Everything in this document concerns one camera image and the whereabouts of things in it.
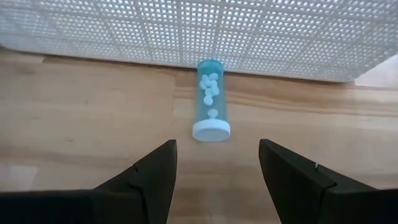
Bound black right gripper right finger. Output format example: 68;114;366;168
259;138;337;224

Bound blue vial with white pills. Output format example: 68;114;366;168
192;58;231;143

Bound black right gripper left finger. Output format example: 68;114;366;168
92;139;178;224

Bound large white perforated basket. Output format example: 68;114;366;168
0;0;398;83

